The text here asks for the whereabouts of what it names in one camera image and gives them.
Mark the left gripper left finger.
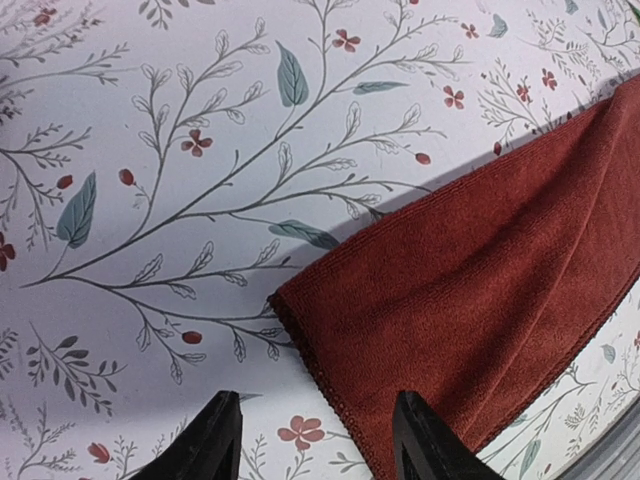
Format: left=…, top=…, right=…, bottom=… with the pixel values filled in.
left=134, top=391, right=243, bottom=480

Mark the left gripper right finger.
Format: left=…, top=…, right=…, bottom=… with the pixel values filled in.
left=392, top=391, right=500, bottom=480

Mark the brown towel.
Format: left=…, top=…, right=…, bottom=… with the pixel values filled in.
left=271, top=79, right=639, bottom=452

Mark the floral table mat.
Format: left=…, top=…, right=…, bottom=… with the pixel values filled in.
left=1, top=1, right=639, bottom=479

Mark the front aluminium rail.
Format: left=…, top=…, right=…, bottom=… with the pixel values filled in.
left=557, top=401, right=639, bottom=480

